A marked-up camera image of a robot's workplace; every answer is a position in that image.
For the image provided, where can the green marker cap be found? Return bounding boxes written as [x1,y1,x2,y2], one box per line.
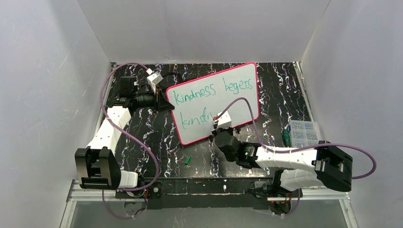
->
[184,156,192,165]

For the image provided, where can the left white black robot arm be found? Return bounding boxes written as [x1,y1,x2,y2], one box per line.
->
[75,73,174,190]

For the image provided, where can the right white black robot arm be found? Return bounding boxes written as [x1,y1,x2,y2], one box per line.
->
[212,127,353,192]

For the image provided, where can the clear plastic screw box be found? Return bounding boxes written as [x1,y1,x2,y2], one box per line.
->
[287,120,322,148]

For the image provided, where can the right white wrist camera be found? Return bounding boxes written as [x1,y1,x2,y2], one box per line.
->
[212,111,232,130]

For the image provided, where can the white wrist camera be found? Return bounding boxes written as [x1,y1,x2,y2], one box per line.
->
[146,68,163,92]
[212,111,232,130]

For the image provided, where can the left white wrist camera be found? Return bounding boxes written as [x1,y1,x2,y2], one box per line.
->
[146,68,163,92]

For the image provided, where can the black cable behind whiteboard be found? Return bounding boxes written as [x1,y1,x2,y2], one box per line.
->
[160,72,196,86]

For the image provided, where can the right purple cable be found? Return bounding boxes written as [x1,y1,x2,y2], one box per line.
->
[215,97,377,180]

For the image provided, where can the purple cable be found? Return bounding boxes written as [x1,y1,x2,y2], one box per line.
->
[100,62,161,220]
[215,97,377,180]

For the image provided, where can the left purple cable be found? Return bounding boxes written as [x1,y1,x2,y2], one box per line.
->
[100,62,161,220]

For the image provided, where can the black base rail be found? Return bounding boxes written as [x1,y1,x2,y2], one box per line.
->
[110,177,293,211]

